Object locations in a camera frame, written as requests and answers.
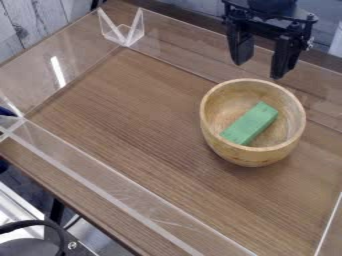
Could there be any green rectangular block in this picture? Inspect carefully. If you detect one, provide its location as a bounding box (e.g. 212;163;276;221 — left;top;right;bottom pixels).
220;101;277;146

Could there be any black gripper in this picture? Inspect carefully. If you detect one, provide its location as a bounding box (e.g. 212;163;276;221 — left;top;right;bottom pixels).
221;0;318;80

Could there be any blue object at left edge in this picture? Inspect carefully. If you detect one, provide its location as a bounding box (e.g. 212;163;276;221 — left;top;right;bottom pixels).
0;106;17;117

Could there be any clear acrylic front barrier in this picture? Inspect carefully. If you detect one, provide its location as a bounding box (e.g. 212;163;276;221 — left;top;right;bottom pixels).
0;99;256;256

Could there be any light wooden bowl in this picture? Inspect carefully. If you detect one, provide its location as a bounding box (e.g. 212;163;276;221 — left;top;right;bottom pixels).
199;78;306;167

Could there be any black cable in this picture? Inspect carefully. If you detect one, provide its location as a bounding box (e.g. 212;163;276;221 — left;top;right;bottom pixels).
0;219;66;256

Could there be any black metal table leg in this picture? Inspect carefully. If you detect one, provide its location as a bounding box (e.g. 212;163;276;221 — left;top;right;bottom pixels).
44;199;98;256

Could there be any clear acrylic corner bracket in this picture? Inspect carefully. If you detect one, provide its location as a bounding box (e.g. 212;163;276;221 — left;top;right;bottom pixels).
97;8;144;47

